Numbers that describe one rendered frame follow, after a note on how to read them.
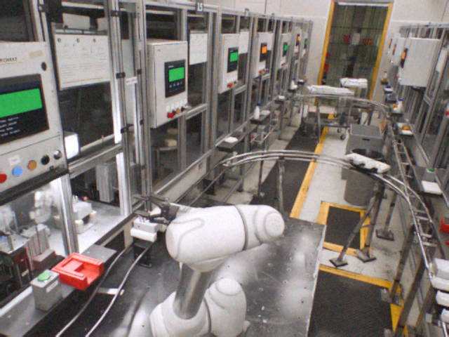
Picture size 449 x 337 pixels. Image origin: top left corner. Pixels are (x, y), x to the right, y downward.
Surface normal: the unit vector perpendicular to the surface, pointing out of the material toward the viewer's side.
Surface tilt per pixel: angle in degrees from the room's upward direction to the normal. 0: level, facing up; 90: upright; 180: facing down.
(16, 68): 90
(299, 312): 0
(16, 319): 0
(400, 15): 90
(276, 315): 0
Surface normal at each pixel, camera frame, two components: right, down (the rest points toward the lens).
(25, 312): 0.06, -0.91
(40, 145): 0.94, 0.18
